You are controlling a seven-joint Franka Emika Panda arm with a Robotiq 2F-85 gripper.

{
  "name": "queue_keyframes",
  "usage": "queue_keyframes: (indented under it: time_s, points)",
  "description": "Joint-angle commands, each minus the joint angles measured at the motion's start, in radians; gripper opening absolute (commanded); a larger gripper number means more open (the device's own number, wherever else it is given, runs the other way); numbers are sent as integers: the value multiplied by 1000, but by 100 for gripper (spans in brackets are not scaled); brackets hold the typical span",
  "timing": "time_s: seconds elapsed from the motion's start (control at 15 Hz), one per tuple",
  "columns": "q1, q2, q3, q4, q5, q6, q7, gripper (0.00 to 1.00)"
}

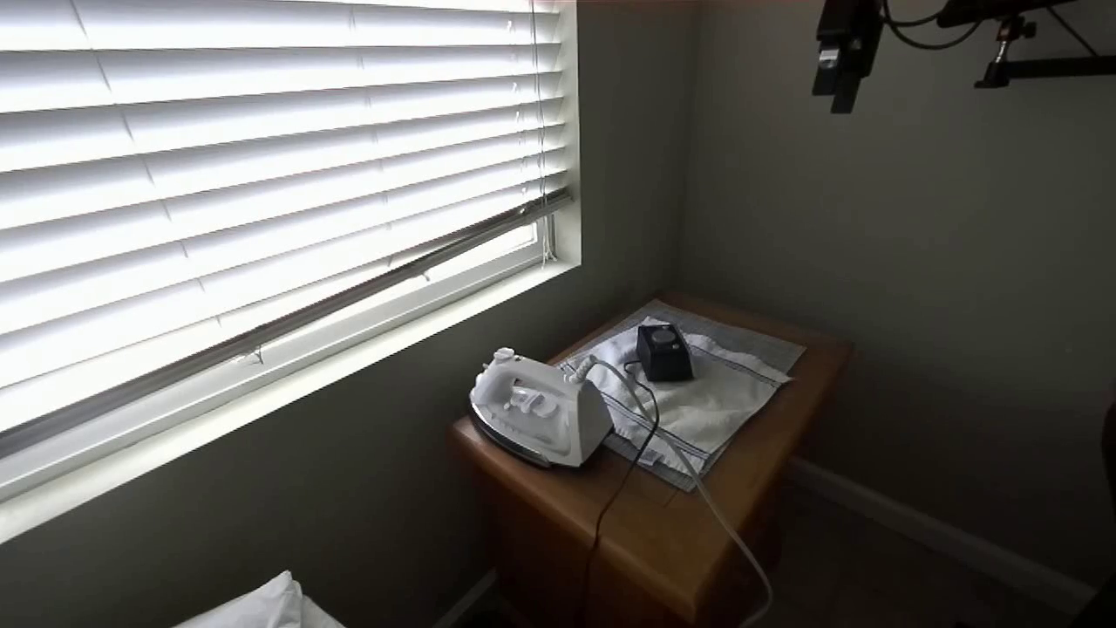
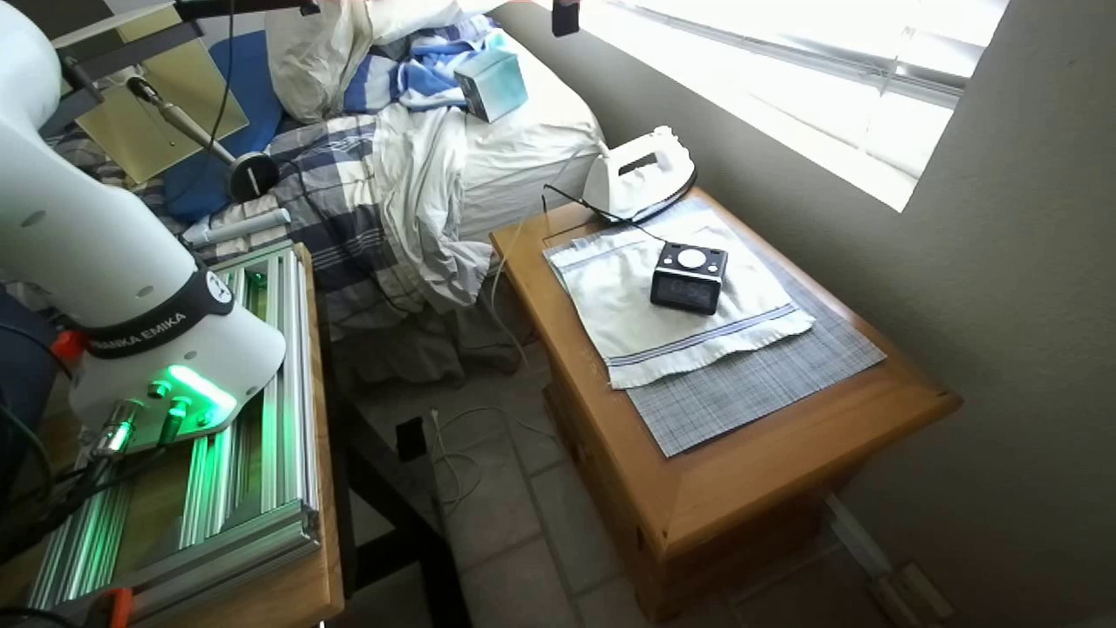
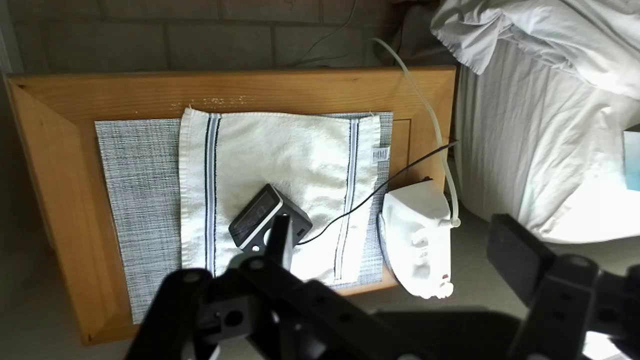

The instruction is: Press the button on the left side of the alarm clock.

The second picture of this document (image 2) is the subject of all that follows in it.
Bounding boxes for black alarm clock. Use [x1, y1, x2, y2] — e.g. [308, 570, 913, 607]
[647, 237, 734, 316]

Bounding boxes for white towel with blue stripes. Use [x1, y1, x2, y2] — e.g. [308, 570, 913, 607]
[541, 218, 820, 395]

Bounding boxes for grey crumpled clothes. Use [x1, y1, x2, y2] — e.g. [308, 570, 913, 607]
[318, 270, 535, 395]

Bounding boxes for pile of clothes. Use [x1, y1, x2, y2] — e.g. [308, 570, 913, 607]
[451, 29, 612, 245]

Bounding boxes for white clothes iron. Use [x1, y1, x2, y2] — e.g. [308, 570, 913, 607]
[579, 123, 701, 231]

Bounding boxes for white crumpled bed sheet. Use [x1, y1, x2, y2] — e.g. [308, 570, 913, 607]
[365, 99, 501, 313]

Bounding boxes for grey woven placemat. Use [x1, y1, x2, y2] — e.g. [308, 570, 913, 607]
[543, 190, 891, 461]

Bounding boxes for wooden bedside table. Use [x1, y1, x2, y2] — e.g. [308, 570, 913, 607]
[489, 186, 968, 624]

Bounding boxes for teal tissue box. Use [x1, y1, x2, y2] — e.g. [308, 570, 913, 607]
[451, 42, 535, 126]

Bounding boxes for blue white plaid blanket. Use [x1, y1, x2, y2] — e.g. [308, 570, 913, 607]
[186, 108, 405, 300]

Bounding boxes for blue striped cloth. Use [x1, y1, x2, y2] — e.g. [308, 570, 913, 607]
[343, 9, 500, 119]

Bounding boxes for black stand with round base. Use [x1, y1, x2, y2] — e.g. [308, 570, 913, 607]
[121, 73, 284, 204]

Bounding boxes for white pillow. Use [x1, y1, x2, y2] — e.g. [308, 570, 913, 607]
[263, 0, 468, 126]

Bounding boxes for dark blue cloth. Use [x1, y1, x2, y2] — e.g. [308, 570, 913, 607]
[151, 29, 289, 225]

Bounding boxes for black overhead bar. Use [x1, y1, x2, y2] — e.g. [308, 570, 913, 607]
[172, 0, 325, 22]

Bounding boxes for yellowish flat board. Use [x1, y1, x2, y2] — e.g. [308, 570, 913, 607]
[70, 38, 254, 190]

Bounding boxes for orange clamp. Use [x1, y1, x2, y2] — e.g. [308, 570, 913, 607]
[98, 583, 144, 628]

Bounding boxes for thin black clock cable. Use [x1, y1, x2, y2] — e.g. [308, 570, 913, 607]
[541, 180, 612, 223]

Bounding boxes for aluminium rail frame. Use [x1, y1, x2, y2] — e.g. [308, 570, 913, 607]
[21, 237, 325, 622]

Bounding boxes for thin black hanging cable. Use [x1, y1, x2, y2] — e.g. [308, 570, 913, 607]
[212, 9, 240, 166]

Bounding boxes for red clamp handle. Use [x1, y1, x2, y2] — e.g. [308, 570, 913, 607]
[46, 324, 90, 372]

